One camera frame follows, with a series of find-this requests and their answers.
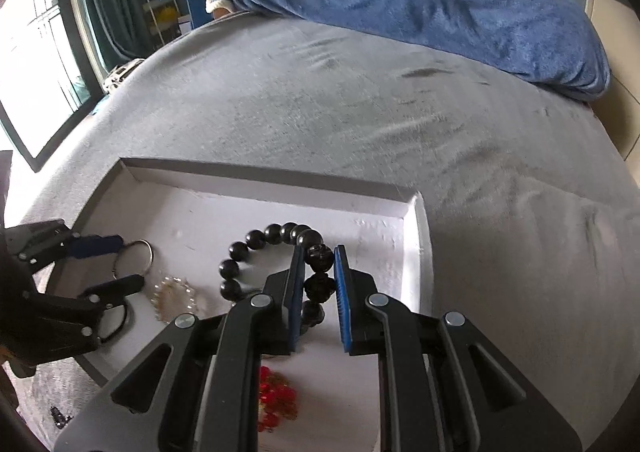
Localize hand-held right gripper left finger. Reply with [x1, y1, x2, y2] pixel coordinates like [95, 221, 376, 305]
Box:
[54, 244, 307, 452]

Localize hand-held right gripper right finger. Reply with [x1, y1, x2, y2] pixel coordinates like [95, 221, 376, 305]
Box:
[333, 244, 584, 452]

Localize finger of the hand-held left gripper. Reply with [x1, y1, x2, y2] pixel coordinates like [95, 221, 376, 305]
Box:
[0, 219, 125, 279]
[75, 274, 147, 352]

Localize black hair tie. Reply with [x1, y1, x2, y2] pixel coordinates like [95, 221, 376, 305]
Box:
[97, 301, 130, 344]

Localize white pearl bracelet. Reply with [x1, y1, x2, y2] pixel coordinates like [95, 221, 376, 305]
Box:
[152, 274, 201, 324]

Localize silver bangle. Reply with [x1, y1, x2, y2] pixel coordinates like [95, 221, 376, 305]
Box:
[113, 239, 155, 279]

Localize black bead bracelet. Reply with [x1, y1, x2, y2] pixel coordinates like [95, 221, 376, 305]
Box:
[218, 221, 337, 329]

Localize grey cardboard box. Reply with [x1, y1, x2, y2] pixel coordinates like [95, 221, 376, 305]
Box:
[44, 157, 436, 452]

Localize red bead gold necklace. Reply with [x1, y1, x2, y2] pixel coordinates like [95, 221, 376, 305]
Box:
[257, 365, 300, 434]

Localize white floor appliance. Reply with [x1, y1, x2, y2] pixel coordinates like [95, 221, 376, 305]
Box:
[102, 57, 146, 94]

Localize window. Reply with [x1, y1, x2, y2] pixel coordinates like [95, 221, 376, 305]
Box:
[0, 0, 109, 174]

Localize blue fleece blanket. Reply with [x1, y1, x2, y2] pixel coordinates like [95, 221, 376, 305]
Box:
[234, 0, 611, 102]

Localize beige wardrobe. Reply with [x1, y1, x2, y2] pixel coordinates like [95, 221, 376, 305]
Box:
[584, 0, 640, 164]

